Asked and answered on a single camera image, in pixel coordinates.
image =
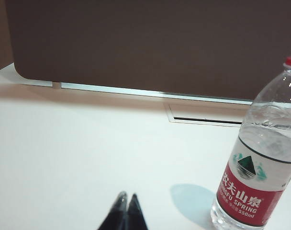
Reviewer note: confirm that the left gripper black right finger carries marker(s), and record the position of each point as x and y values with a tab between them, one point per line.
136	213

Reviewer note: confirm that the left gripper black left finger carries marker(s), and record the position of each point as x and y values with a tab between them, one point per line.
116	213

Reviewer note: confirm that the clear water bottle red label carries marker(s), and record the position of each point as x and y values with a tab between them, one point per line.
262	167

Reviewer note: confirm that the brown desk partition panel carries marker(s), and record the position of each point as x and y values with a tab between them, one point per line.
136	43

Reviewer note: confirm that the aluminium partition base rail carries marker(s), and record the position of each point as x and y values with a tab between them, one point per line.
136	92

